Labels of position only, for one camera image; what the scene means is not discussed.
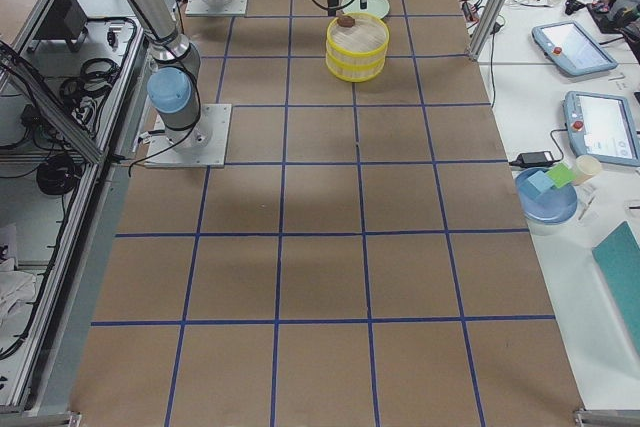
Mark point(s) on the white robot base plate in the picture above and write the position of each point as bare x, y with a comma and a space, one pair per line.
205, 146

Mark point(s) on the white cloth bundle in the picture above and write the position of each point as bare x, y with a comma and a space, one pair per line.
17, 287

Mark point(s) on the teal notebook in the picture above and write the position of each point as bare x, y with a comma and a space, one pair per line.
617, 257

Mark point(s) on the green foam cube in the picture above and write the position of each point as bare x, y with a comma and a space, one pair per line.
560, 175

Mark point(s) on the black power adapter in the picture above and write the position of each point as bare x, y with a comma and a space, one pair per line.
533, 159

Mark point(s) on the lower teach pendant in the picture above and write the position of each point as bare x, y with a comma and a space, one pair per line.
601, 126

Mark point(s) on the dark red bun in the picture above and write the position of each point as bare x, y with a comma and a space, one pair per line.
345, 21

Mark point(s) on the light blue foam cube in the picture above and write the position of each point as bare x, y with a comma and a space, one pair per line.
537, 184

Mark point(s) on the teach pendant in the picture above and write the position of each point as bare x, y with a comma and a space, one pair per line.
572, 49
601, 126

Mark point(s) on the cream plastic cup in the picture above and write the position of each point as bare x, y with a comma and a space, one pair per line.
585, 168

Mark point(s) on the yellow steamer bottom layer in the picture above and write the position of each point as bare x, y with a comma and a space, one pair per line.
352, 72

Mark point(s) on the yellow steamer layer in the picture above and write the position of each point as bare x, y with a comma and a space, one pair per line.
352, 72
364, 43

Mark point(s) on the blue plate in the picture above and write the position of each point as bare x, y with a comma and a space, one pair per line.
553, 207

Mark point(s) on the upper teach pendant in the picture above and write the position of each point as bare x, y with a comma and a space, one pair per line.
572, 49

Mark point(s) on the yellow steamer top layer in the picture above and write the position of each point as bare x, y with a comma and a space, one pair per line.
364, 43

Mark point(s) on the mint green plate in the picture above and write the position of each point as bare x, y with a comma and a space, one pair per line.
377, 8

